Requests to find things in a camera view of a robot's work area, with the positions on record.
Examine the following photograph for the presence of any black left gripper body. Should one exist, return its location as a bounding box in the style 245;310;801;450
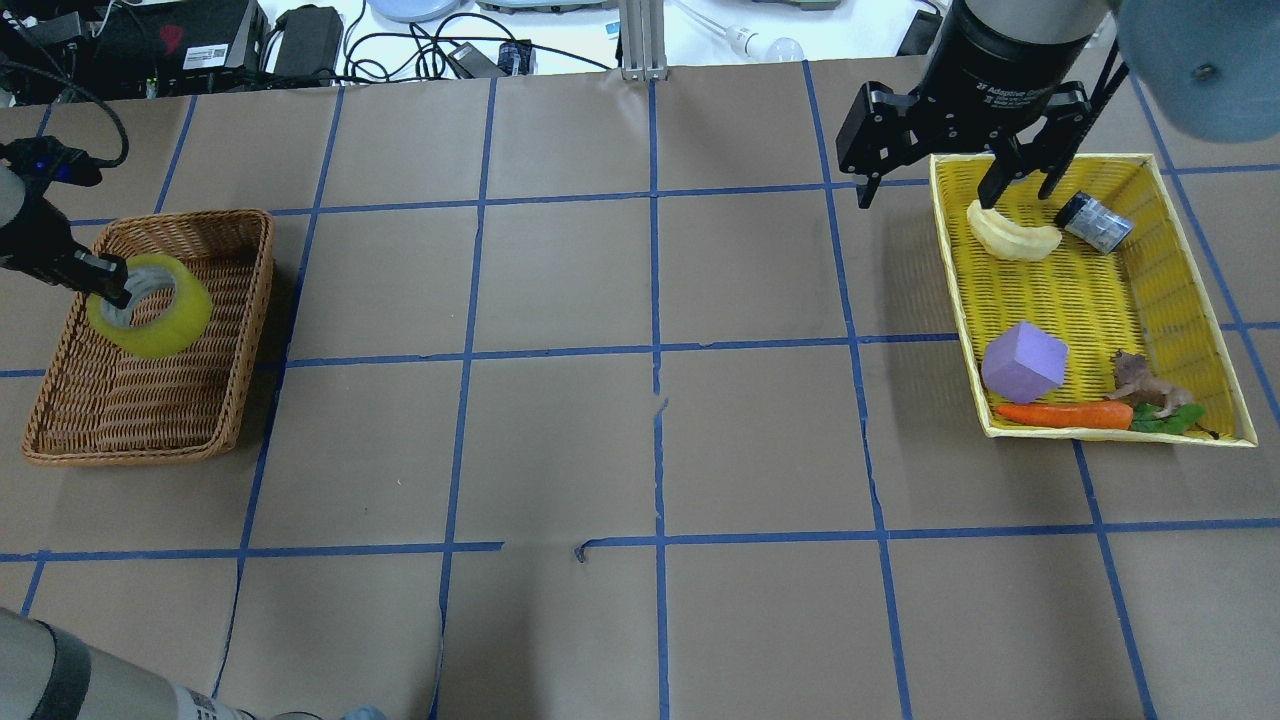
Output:
1;200;88;290

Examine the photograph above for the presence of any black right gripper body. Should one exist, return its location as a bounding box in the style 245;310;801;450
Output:
901;10;1096;151

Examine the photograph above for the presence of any clear yellow tape roll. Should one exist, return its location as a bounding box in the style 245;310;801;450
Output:
84;254;212;359

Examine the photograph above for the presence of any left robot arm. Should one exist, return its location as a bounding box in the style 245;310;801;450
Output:
1;168;252;719

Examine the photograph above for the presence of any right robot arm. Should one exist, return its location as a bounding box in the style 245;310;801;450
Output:
836;1;1279;208

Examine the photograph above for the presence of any small black silver can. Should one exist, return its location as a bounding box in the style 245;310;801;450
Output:
1053;191;1135;255

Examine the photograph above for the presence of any pale banana slice toy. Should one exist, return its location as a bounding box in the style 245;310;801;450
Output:
966;200;1062;263

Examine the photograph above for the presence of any brown wicker basket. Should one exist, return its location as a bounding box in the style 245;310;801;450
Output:
20;209;275;466

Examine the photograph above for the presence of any yellow woven tray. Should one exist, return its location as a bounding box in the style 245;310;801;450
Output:
928;152;1258;448

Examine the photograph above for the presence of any black computer box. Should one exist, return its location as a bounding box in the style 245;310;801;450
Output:
72;1;268;100

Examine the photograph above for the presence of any purple foam cube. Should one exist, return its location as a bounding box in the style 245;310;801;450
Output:
980;322;1069;404

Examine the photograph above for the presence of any brown toy animal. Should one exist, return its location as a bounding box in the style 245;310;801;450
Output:
1103;348;1194;420

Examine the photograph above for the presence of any orange toy carrot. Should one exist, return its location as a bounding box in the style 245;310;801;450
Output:
995;400;1221;439

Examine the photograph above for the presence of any black power adapter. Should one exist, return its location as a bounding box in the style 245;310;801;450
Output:
268;4;344;87

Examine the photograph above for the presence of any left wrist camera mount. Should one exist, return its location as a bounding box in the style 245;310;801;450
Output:
1;136;102;187

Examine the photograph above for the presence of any aluminium frame post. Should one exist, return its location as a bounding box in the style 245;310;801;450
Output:
616;0;669;82

